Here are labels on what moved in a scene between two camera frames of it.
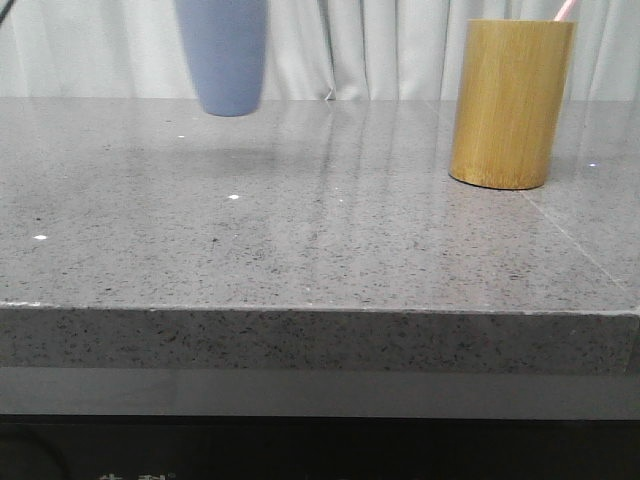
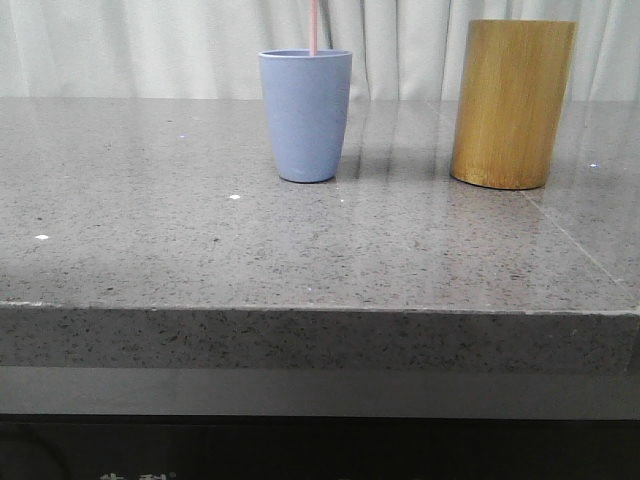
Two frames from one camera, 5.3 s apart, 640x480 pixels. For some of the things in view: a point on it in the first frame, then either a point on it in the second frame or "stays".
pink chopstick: (565, 11) to (313, 27)
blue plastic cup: (226, 42) to (308, 99)
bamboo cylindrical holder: (512, 91) stays
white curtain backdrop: (311, 50) stays
